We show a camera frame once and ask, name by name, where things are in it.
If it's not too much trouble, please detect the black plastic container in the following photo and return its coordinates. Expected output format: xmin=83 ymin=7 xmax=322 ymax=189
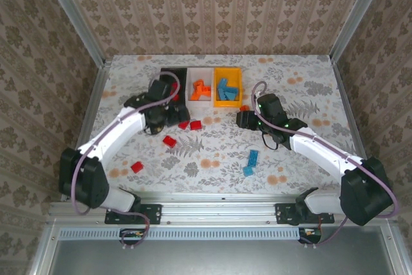
xmin=160 ymin=67 xmax=188 ymax=109

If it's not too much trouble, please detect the orange plastic container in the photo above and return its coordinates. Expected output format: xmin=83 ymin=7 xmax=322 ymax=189
xmin=213 ymin=67 xmax=243 ymax=109

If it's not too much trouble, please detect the white plastic container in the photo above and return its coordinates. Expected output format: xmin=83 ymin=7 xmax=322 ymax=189
xmin=187 ymin=67 xmax=214 ymax=108

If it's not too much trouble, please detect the floral table covering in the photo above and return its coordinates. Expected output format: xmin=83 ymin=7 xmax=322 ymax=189
xmin=75 ymin=54 xmax=368 ymax=195

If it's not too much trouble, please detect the aluminium base beam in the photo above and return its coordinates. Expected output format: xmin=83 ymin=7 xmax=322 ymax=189
xmin=48 ymin=191 xmax=395 ymax=224

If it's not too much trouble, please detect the black wiring hub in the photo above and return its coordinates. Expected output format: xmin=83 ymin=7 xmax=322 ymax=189
xmin=298 ymin=227 xmax=323 ymax=244
xmin=119 ymin=228 xmax=145 ymax=240

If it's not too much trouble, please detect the grey metal panel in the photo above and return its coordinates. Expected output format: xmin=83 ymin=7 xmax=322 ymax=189
xmin=48 ymin=238 xmax=400 ymax=275

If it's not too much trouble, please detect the aluminium table side rail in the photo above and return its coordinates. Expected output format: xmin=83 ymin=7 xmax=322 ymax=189
xmin=61 ymin=57 xmax=113 ymax=202
xmin=330 ymin=55 xmax=382 ymax=200

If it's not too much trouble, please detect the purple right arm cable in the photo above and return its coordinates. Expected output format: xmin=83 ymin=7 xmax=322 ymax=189
xmin=252 ymin=81 xmax=400 ymax=249

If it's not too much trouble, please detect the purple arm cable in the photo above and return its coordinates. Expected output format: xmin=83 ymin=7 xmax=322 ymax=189
xmin=70 ymin=71 xmax=181 ymax=250
xmin=252 ymin=81 xmax=400 ymax=249

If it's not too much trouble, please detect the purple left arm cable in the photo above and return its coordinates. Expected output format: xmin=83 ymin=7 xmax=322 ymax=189
xmin=70 ymin=71 xmax=181 ymax=250

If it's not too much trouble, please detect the grey slotted cable duct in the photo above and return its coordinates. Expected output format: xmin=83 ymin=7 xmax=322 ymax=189
xmin=59 ymin=227 xmax=302 ymax=241

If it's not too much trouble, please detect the aluminium frame post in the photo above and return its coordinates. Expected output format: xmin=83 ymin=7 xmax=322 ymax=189
xmin=330 ymin=0 xmax=392 ymax=62
xmin=37 ymin=0 xmax=107 ymax=66

